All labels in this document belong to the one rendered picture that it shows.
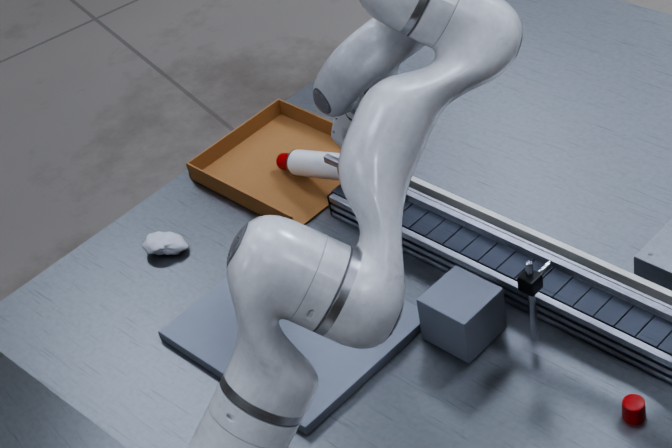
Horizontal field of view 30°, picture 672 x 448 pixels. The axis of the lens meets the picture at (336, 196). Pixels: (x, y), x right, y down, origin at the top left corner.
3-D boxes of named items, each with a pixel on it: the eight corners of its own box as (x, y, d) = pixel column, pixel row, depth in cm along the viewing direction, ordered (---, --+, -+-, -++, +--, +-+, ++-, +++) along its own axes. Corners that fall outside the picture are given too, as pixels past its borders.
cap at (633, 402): (635, 404, 185) (635, 389, 183) (650, 418, 182) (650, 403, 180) (617, 414, 184) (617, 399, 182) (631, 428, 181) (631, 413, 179)
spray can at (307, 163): (354, 148, 228) (286, 142, 243) (335, 163, 225) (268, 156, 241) (364, 172, 230) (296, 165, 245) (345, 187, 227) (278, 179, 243)
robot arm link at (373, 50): (391, 44, 176) (329, 133, 203) (470, 0, 184) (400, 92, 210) (354, -5, 178) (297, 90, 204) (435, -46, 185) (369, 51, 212)
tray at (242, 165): (387, 160, 241) (384, 144, 238) (294, 233, 228) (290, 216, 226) (281, 113, 259) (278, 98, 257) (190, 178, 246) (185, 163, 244)
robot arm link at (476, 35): (261, 307, 163) (371, 356, 165) (270, 314, 151) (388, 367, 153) (415, -31, 167) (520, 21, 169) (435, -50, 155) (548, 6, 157)
